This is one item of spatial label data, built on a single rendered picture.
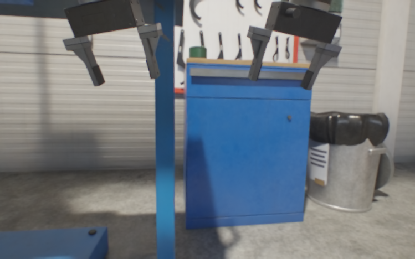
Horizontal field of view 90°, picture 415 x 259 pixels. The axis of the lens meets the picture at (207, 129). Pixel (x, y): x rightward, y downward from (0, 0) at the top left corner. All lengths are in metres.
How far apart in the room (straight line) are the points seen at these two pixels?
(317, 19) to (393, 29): 3.00
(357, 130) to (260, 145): 0.64
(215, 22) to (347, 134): 1.65
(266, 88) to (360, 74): 2.10
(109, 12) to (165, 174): 0.47
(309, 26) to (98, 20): 0.40
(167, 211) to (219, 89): 0.68
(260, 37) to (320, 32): 0.12
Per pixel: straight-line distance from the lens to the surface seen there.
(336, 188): 1.71
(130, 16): 0.45
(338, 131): 1.58
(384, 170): 2.08
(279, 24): 0.46
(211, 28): 2.44
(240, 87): 1.17
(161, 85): 0.68
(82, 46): 0.52
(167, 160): 0.69
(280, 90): 1.26
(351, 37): 3.18
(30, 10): 1.03
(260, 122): 1.21
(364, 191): 1.78
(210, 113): 1.14
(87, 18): 0.49
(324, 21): 0.50
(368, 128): 1.65
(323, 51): 0.53
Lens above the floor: 0.69
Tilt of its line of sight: 6 degrees down
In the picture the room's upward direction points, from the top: 1 degrees clockwise
